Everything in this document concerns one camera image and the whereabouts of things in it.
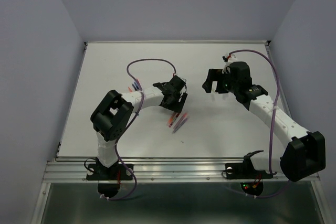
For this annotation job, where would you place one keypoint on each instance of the dark purple pen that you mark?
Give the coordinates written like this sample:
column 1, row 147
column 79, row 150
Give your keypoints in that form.
column 139, row 85

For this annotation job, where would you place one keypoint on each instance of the aluminium rail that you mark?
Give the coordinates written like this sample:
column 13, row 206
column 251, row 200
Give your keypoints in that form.
column 147, row 170

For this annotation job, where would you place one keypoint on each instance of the orange brown pen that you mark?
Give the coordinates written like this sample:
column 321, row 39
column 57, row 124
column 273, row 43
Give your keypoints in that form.
column 173, row 119

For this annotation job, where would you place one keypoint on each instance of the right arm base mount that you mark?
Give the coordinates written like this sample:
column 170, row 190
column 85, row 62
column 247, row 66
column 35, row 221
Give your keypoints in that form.
column 245, row 170

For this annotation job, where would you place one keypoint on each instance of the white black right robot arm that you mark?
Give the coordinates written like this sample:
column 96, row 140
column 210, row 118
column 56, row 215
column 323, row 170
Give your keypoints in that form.
column 304, row 152

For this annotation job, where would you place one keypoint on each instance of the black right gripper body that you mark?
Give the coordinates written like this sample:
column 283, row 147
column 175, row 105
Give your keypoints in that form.
column 224, row 83

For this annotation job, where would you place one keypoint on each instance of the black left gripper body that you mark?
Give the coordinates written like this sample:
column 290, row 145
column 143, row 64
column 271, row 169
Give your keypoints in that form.
column 176, row 98

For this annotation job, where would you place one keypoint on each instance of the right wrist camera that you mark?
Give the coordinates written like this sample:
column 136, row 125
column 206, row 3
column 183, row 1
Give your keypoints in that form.
column 228, row 59

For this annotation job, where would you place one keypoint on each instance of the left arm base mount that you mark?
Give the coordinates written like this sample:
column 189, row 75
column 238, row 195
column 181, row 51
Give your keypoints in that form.
column 113, row 183

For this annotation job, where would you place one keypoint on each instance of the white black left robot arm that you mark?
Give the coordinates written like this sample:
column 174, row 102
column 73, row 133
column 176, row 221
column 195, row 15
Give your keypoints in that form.
column 111, row 117

